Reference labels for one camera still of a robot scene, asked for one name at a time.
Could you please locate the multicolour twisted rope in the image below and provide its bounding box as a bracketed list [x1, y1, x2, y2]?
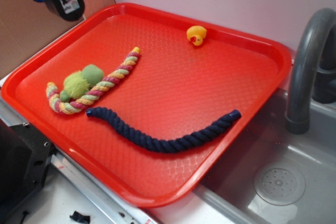
[46, 46, 141, 115]

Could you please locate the yellow rubber duck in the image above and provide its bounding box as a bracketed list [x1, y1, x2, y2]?
[186, 25, 207, 46]

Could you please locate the dark blue twisted rope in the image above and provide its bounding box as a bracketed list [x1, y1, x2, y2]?
[86, 106, 242, 154]

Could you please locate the round sink drain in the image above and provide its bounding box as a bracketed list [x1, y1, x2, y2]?
[254, 163, 306, 206]

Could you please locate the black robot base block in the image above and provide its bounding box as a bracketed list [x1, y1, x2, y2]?
[1, 121, 54, 223]

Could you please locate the grey plastic faucet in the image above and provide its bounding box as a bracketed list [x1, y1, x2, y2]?
[285, 8, 335, 134]

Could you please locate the red plastic tray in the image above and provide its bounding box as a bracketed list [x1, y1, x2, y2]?
[1, 3, 291, 208]

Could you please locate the black tape scrap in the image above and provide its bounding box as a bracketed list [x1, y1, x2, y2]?
[69, 211, 91, 224]

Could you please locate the green plush toy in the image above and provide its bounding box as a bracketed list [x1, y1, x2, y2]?
[60, 65, 104, 102]

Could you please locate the grey toy sink basin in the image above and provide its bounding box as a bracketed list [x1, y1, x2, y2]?
[195, 90, 335, 223]

